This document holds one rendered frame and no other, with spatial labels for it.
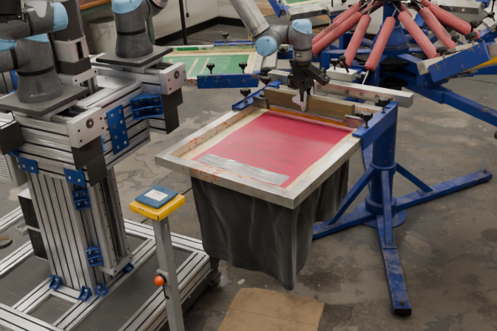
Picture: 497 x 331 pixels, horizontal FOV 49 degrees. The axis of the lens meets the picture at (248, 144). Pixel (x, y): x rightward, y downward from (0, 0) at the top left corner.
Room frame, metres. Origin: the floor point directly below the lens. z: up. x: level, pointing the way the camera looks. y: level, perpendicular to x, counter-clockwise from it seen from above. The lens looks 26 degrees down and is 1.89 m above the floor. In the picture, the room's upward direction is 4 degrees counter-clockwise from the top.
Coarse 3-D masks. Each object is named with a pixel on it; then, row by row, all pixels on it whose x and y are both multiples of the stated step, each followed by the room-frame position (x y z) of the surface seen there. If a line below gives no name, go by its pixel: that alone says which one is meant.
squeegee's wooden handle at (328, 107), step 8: (272, 88) 2.18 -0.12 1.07; (264, 96) 2.18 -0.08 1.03; (272, 96) 2.16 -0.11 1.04; (280, 96) 2.13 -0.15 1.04; (288, 96) 2.11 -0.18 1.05; (312, 96) 2.06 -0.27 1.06; (280, 104) 2.13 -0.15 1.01; (288, 104) 2.11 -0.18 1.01; (296, 104) 2.09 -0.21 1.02; (312, 104) 2.04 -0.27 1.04; (320, 104) 2.02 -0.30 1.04; (328, 104) 2.00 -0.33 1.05; (336, 104) 1.98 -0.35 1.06; (344, 104) 1.96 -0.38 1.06; (352, 104) 1.95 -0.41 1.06; (312, 112) 2.04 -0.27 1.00; (320, 112) 2.02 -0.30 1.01; (328, 112) 2.00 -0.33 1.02; (336, 112) 1.98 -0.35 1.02; (344, 112) 1.96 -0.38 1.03; (352, 112) 1.94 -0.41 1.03
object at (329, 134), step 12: (312, 120) 2.06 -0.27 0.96; (300, 132) 1.96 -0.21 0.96; (312, 132) 1.95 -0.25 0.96; (324, 132) 1.94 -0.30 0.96; (336, 132) 1.94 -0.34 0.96; (348, 132) 1.93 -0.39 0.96; (324, 144) 1.84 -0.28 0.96; (312, 156) 1.75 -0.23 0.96; (264, 168) 1.68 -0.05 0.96; (300, 168) 1.66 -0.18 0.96; (288, 180) 1.59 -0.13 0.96
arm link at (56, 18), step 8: (48, 0) 1.54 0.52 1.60; (24, 8) 1.50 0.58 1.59; (32, 8) 1.50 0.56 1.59; (48, 8) 1.51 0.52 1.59; (56, 8) 1.52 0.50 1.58; (64, 8) 1.54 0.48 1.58; (32, 16) 1.48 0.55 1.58; (48, 16) 1.50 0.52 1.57; (56, 16) 1.51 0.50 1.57; (64, 16) 1.52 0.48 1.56; (32, 24) 1.47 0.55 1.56; (40, 24) 1.48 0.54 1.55; (48, 24) 1.50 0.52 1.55; (56, 24) 1.51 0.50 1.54; (64, 24) 1.52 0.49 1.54; (32, 32) 1.47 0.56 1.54; (40, 32) 1.49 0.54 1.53; (48, 32) 1.51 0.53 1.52
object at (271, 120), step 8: (272, 112) 2.17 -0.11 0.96; (280, 112) 2.17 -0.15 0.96; (256, 120) 2.10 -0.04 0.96; (264, 120) 2.09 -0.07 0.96; (272, 120) 2.09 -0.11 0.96; (280, 120) 2.08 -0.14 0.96; (288, 120) 2.08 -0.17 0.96; (296, 120) 2.07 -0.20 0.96; (304, 120) 2.07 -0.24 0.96; (240, 128) 2.03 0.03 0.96; (248, 128) 2.03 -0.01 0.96; (272, 128) 2.01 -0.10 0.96; (280, 128) 2.01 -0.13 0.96; (288, 128) 2.00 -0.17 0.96; (296, 128) 2.00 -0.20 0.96; (232, 136) 1.96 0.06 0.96; (240, 136) 1.96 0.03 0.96; (216, 144) 1.90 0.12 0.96; (224, 144) 1.89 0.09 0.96; (208, 152) 1.83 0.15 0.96; (216, 152) 1.83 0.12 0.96; (240, 160) 1.75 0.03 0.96
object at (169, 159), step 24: (216, 120) 2.05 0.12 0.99; (192, 144) 1.88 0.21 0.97; (360, 144) 1.80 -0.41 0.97; (168, 168) 1.73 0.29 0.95; (192, 168) 1.66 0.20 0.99; (216, 168) 1.64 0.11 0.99; (336, 168) 1.64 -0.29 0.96; (240, 192) 1.54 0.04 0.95; (264, 192) 1.48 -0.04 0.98; (288, 192) 1.46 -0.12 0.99
